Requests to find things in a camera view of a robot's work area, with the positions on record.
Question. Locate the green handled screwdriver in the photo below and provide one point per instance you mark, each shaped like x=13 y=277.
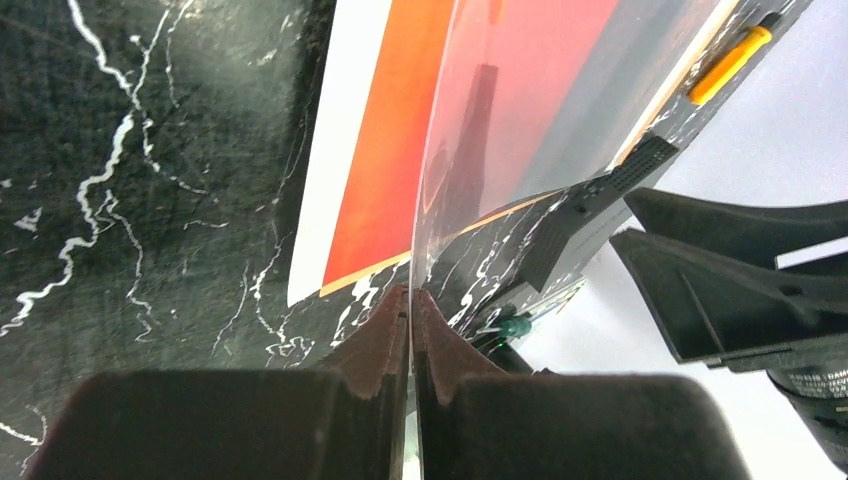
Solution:
x=508 y=327

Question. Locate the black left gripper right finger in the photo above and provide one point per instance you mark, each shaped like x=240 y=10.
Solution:
x=478 y=421

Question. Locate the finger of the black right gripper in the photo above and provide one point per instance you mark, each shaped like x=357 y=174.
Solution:
x=754 y=235

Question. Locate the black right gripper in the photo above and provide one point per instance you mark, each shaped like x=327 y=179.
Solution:
x=713 y=309

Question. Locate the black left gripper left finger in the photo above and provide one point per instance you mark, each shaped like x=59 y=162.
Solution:
x=340 y=419

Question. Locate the red sunset photo print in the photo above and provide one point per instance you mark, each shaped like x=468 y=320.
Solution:
x=366 y=156

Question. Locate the clear acrylic glazing sheet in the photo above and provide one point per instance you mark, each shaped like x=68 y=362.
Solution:
x=537 y=96

